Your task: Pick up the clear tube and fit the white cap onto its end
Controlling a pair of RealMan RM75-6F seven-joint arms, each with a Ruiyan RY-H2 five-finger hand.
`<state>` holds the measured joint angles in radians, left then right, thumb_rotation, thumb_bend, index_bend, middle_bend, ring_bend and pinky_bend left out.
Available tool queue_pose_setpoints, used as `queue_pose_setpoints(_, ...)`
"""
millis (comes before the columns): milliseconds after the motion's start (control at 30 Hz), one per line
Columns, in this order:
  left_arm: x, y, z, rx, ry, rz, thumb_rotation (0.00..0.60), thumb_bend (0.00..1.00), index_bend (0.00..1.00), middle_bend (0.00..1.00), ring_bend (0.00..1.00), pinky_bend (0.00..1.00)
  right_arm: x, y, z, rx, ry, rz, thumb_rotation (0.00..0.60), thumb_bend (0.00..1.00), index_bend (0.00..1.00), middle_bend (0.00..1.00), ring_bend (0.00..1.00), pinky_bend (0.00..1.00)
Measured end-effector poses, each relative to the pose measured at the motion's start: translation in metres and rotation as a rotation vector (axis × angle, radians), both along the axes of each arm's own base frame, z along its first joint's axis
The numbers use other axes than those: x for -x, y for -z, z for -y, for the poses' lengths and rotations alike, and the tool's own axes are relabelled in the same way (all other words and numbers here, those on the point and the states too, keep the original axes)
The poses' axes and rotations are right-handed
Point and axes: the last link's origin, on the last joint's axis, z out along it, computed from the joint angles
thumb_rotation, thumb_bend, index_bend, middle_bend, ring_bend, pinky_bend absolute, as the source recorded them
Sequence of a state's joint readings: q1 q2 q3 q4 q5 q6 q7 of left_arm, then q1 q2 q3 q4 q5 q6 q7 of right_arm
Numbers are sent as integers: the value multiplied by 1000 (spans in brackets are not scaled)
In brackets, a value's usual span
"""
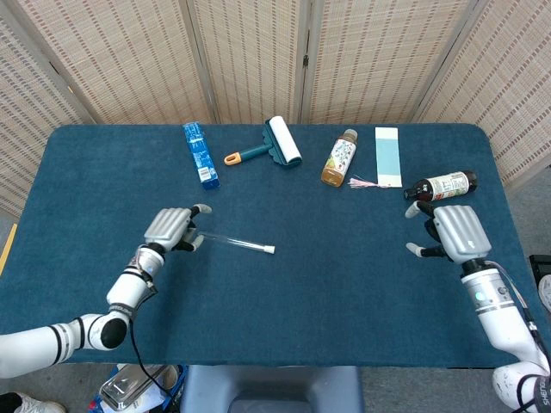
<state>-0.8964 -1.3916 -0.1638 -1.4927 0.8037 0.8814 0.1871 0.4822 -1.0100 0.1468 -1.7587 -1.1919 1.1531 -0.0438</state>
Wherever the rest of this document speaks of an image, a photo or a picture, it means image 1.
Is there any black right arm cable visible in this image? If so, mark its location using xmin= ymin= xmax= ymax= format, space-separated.
xmin=490 ymin=260 xmax=551 ymax=410

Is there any metal lidded container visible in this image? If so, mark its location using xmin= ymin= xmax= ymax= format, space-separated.
xmin=98 ymin=364 xmax=169 ymax=412

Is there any light blue tasselled bookmark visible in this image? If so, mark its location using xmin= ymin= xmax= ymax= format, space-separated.
xmin=347 ymin=126 xmax=404 ymax=190

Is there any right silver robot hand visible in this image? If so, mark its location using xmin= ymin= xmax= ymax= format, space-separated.
xmin=405 ymin=200 xmax=493 ymax=264

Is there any dark sauce bottle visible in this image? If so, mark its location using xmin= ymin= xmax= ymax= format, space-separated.
xmin=403 ymin=170 xmax=479 ymax=203

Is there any blue storage crate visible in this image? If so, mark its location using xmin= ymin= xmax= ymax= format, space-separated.
xmin=88 ymin=364 xmax=189 ymax=413

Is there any yellow board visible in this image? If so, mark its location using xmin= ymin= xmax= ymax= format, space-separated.
xmin=0 ymin=222 xmax=18 ymax=276

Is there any amber tea bottle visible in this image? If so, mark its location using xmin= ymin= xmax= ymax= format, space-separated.
xmin=320 ymin=128 xmax=360 ymax=188

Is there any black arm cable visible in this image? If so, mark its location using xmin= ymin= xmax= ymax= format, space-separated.
xmin=490 ymin=260 xmax=551 ymax=410
xmin=127 ymin=283 xmax=182 ymax=413

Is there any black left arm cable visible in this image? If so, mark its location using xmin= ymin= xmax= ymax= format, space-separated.
xmin=127 ymin=283 xmax=182 ymax=413

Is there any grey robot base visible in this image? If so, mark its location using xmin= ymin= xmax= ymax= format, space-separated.
xmin=179 ymin=365 xmax=365 ymax=413

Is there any teal lint roller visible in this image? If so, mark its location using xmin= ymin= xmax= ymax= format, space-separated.
xmin=223 ymin=115 xmax=303 ymax=169

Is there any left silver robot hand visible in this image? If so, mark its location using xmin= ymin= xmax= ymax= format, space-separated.
xmin=143 ymin=203 xmax=213 ymax=253

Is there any clear glass test tube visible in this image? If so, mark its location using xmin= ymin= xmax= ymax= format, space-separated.
xmin=195 ymin=231 xmax=267 ymax=253

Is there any white sneaker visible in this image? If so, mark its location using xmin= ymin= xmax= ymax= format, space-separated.
xmin=0 ymin=391 xmax=66 ymax=413

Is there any white round object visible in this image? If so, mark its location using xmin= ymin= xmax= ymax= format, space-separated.
xmin=537 ymin=273 xmax=551 ymax=313

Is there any black box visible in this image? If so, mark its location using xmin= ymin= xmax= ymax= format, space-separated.
xmin=528 ymin=254 xmax=551 ymax=285

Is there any blue table cloth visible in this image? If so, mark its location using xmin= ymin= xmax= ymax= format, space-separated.
xmin=0 ymin=123 xmax=546 ymax=370

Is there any bamboo folding screen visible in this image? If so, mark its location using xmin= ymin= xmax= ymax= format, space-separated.
xmin=0 ymin=0 xmax=551 ymax=219

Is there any blue carton box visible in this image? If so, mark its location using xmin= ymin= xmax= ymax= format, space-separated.
xmin=183 ymin=121 xmax=221 ymax=191

